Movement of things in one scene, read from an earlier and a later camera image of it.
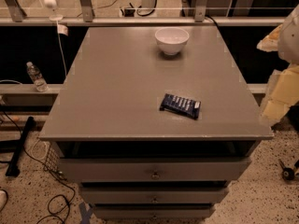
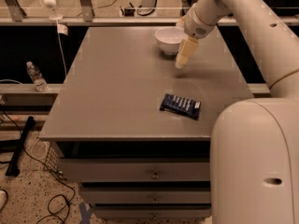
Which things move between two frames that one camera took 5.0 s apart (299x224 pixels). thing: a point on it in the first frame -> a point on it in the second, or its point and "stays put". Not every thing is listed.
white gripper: [290, 42] -> [196, 24]
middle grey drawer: [154, 195] stays put
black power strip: [129, 11] stays put
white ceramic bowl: [171, 40] stays put
